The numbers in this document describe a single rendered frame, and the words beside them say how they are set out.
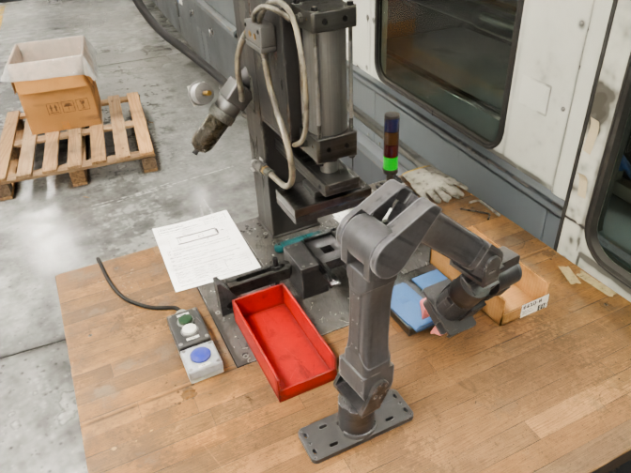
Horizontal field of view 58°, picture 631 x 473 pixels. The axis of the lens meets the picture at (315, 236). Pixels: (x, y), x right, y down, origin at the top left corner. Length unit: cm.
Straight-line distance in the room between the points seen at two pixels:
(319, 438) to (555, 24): 107
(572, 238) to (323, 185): 67
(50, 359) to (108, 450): 162
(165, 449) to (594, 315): 90
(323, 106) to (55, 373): 185
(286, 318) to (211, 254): 32
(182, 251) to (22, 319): 158
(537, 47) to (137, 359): 118
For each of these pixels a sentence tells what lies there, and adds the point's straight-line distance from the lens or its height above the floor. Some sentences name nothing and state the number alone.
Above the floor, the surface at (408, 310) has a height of 92.
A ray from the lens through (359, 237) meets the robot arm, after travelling 77.
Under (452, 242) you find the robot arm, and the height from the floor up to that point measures 124.
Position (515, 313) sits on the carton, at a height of 92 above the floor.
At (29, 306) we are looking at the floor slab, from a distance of 303.
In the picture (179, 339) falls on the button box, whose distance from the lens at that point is 120.
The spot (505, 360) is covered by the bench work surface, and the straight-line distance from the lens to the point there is 119.
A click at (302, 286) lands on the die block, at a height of 94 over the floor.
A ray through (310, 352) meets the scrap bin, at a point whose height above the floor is 91.
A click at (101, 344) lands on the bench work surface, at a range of 129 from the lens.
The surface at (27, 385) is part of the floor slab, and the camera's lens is 264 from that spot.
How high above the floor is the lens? 174
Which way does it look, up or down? 35 degrees down
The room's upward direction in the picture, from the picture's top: 3 degrees counter-clockwise
